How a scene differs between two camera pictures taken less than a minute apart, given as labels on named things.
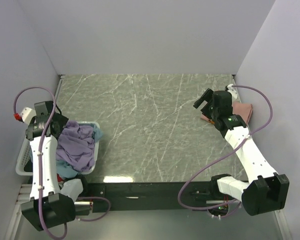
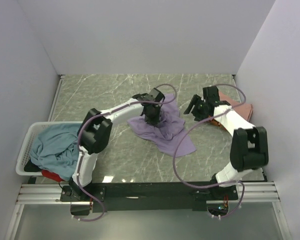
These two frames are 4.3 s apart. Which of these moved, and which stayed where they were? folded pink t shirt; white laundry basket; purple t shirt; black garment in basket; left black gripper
Moved: purple t shirt; left black gripper
Stayed: folded pink t shirt; black garment in basket; white laundry basket
